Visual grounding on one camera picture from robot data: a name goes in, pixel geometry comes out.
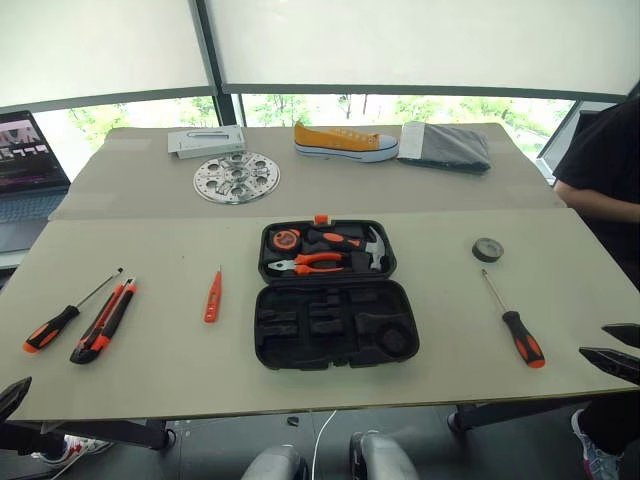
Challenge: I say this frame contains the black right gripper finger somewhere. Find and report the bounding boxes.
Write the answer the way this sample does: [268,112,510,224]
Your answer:
[600,323,640,349]
[578,346,640,387]

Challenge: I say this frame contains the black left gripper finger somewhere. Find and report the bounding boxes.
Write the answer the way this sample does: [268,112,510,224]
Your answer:
[0,376,33,422]

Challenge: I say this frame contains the black tool case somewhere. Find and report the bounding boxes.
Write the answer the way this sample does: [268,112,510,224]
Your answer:
[253,214,421,372]

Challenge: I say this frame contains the black orange flathead screwdriver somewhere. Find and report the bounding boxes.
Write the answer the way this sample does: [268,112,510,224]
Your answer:
[22,266,125,355]

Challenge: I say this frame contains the white red sneaker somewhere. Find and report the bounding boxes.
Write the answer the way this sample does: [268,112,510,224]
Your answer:
[30,433,113,467]

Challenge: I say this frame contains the white blue sneaker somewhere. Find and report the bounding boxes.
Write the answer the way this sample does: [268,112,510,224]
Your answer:
[570,408,624,480]

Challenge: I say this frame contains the black orange Phillips screwdriver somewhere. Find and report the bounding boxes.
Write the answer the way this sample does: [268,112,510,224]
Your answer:
[480,268,547,370]

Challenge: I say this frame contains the black orange utility knife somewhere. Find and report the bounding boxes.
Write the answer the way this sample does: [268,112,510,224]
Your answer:
[69,278,139,365]

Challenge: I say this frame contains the black table leg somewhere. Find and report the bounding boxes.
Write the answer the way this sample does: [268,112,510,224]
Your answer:
[39,418,178,452]
[446,397,592,434]

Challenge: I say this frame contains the black electrical tape roll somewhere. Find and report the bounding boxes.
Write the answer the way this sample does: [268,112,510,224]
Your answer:
[471,237,505,263]

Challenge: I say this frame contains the person in black clothes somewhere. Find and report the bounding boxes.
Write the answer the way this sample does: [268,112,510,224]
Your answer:
[551,78,640,457]

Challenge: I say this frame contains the orange voltage tester pen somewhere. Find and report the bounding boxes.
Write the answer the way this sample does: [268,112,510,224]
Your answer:
[202,264,224,325]

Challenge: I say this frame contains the open laptop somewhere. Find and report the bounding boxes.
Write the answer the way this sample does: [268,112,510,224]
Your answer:
[0,110,72,227]

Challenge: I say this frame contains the grey rounded shape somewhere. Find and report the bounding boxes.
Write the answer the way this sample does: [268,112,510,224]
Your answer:
[349,430,419,480]
[239,444,309,480]

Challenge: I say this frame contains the grey folded cloth package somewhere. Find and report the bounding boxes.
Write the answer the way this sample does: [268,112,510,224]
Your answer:
[396,120,493,176]

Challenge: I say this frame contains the round perforated metal steamer plate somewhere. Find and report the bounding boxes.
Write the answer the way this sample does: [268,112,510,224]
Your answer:
[192,152,282,206]

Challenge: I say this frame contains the orange black tape measure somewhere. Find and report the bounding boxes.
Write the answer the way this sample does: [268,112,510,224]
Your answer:
[271,228,303,252]

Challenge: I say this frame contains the white flat box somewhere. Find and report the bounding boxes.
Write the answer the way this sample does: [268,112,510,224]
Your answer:
[166,125,248,162]

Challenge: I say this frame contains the yellow canvas sneaker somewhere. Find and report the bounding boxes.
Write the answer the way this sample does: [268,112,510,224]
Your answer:
[292,120,400,164]

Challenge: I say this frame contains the white roller blind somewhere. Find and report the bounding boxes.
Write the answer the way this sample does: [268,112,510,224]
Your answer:
[204,0,640,97]
[0,0,212,109]

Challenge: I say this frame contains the claw hammer black orange handle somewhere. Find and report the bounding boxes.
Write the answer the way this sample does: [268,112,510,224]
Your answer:
[305,225,386,273]

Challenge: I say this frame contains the white cable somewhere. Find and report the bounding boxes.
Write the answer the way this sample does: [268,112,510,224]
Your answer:
[311,409,338,480]

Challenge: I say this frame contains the orange handled pliers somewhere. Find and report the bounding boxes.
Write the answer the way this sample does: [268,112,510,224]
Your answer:
[266,251,348,277]

